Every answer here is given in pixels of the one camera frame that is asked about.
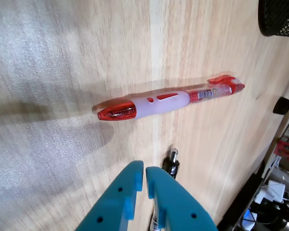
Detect red and white pen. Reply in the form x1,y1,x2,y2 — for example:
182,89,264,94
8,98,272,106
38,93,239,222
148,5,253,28
97,75,246,121

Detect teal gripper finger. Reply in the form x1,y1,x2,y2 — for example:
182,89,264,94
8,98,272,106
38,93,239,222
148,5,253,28
145,166,219,231
74,160,144,231

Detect red printed box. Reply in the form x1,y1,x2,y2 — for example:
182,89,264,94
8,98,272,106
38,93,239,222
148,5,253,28
275,140,289,165

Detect white power adapter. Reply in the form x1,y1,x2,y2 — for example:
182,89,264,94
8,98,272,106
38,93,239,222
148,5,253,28
256,179,287,205

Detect black clamp knob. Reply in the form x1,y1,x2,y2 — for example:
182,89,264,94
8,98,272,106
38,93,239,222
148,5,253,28
273,96,289,116

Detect black mesh pen holder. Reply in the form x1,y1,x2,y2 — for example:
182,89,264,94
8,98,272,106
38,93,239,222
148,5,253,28
257,0,289,38

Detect black chrome click pen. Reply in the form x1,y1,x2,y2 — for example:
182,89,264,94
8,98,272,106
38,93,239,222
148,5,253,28
150,148,181,231

